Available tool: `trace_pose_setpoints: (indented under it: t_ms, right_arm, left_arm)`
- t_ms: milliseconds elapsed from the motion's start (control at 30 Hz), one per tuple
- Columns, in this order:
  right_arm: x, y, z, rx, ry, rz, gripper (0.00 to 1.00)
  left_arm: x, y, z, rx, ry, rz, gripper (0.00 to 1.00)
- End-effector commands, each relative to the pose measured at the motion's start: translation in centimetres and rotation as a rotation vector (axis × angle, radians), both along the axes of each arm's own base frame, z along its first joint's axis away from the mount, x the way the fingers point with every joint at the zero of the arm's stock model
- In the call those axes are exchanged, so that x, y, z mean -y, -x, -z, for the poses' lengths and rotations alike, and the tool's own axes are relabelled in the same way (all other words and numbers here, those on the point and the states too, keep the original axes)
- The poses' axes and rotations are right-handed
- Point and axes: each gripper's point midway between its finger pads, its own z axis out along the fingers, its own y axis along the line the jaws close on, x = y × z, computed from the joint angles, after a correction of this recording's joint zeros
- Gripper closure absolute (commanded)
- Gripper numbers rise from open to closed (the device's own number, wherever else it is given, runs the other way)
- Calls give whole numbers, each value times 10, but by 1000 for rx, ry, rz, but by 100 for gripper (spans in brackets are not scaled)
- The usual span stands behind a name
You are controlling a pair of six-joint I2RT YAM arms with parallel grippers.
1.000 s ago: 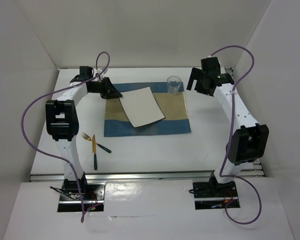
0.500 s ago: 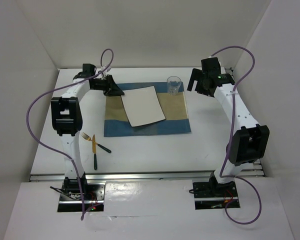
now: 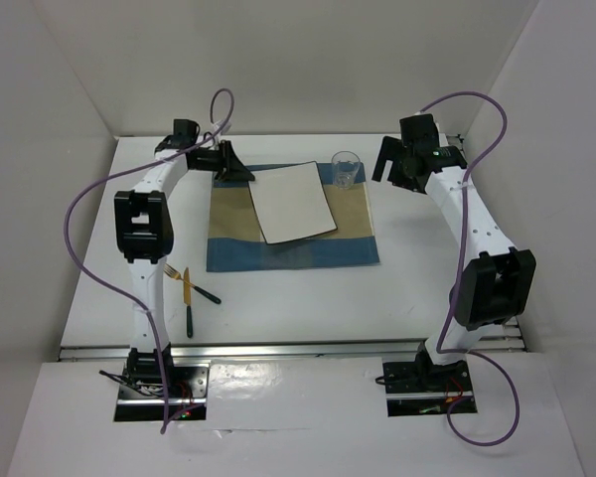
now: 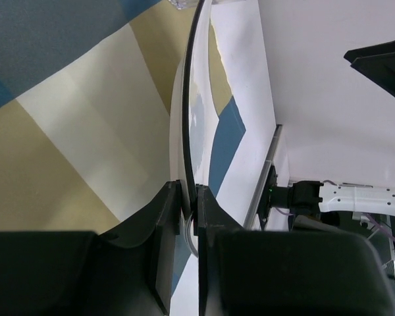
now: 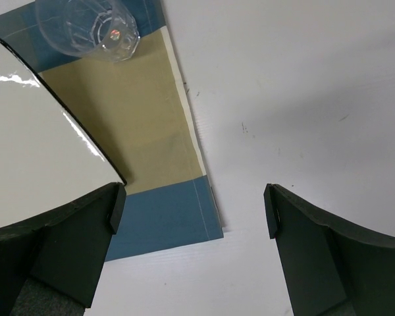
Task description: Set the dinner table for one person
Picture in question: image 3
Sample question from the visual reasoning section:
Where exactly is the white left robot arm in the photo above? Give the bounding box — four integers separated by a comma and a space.
113, 119, 254, 397

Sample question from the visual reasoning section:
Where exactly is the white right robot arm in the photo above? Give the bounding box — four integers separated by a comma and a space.
372, 113, 536, 391

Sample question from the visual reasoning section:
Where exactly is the aluminium front rail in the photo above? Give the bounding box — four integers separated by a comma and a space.
58, 337, 527, 362

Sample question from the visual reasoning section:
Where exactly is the gold knife green handle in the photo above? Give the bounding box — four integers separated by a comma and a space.
183, 267, 194, 339

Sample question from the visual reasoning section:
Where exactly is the clear plastic cup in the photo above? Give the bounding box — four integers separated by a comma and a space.
331, 150, 362, 190

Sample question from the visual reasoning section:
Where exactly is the blue beige striped placemat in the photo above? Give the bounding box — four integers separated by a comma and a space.
206, 163, 379, 272

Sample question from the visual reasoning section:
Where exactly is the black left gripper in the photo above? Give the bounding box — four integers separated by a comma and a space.
189, 139, 253, 183

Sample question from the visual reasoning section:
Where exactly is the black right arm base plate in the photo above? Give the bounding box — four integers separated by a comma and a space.
374, 361, 478, 417

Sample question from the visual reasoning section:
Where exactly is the gold fork green handle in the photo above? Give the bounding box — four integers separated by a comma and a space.
164, 263, 222, 304

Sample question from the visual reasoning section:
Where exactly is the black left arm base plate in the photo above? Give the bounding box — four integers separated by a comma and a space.
113, 364, 210, 422

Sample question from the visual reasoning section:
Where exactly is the white square plate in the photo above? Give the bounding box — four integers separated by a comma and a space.
248, 162, 337, 244

